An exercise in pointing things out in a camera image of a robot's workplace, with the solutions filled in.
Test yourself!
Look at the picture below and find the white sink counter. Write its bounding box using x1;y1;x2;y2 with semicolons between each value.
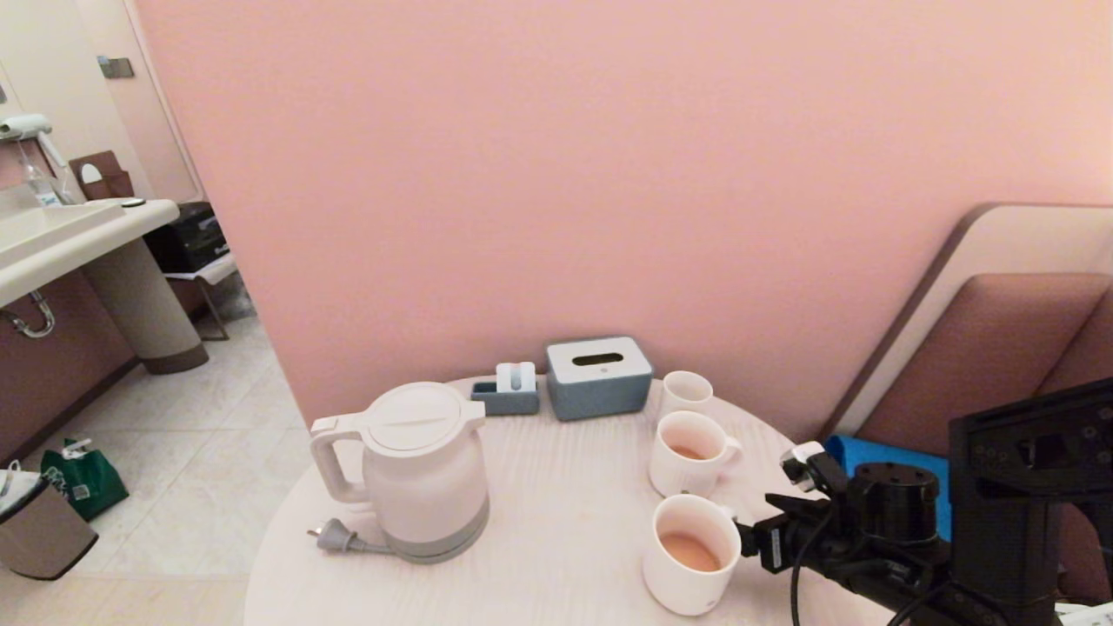
0;198;210;375

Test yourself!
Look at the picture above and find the blue folded cloth bag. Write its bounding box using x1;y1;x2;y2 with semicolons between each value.
822;435;953;540

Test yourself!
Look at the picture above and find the brown trash bin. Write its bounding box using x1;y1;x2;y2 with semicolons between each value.
0;474;98;581

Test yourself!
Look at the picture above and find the blue-grey tissue box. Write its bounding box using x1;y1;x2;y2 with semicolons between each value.
545;336;654;422

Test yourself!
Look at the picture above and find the small blue-grey tray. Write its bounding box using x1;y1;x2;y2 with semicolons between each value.
471;376;541;416

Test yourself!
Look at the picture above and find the clear plastic bottle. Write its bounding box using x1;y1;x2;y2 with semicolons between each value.
19;143;66;208

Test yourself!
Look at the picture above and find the chrome sink drain pipe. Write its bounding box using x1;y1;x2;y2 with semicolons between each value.
0;290;57;340

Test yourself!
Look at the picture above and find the white electric kettle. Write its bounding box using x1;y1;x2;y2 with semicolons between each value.
310;382;490;564

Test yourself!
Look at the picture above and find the green shopping bag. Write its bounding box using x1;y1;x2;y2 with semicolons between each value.
42;437;130;522

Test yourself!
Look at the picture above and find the brown tissue holder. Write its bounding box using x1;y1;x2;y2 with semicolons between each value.
70;151;137;203

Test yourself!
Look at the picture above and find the small white handleless cup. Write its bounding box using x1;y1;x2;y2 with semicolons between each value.
658;370;714;418

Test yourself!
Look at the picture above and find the black box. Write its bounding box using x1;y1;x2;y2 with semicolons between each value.
143;202;234;275

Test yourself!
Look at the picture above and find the white metal-legged stool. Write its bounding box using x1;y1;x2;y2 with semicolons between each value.
165;252;244;342

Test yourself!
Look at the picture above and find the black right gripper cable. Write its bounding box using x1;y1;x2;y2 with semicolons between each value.
789;509;836;626

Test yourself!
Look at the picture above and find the white hair dryer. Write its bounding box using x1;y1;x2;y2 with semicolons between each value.
0;113;69;170

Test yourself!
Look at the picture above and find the brown and cream sofa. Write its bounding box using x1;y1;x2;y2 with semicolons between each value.
813;203;1113;601

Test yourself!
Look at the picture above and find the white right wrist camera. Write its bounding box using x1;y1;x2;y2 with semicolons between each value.
780;441;849;496

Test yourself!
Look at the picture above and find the white ribbed ceramic mug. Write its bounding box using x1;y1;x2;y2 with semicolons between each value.
649;410;744;500
643;494;743;616

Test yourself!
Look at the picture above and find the grey kettle power plug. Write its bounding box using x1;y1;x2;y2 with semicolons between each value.
306;517;392;555

